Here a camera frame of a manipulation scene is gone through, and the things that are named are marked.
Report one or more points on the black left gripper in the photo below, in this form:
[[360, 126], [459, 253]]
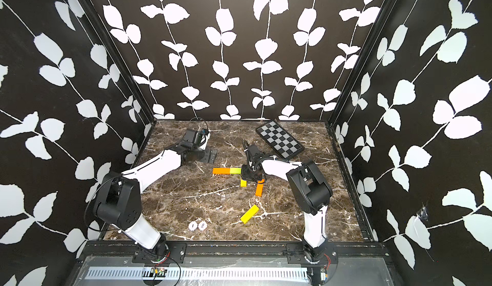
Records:
[[207, 157]]

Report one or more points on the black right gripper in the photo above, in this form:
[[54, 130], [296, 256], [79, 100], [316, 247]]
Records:
[[244, 174]]

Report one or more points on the orange building block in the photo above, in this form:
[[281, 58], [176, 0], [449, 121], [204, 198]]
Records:
[[221, 171], [259, 188]]

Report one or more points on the long yellow building block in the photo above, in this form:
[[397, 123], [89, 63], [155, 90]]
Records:
[[249, 214]]

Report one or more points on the green building block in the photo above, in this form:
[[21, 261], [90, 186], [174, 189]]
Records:
[[235, 170]]

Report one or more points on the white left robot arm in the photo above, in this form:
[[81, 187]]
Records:
[[119, 199]]

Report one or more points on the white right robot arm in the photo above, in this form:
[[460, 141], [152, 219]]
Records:
[[310, 189]]

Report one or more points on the black white checkerboard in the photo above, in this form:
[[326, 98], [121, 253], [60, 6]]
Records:
[[283, 143]]

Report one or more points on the hexagonal white sticker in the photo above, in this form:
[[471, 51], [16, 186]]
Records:
[[202, 225]]

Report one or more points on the round white sticker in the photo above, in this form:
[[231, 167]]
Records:
[[192, 226]]

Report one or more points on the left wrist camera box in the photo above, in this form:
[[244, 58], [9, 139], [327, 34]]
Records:
[[195, 139]]

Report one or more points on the white perforated rail strip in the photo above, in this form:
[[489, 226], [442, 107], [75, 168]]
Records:
[[175, 273]]

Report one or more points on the black front frame rail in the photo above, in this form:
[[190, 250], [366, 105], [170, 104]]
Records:
[[296, 252]]

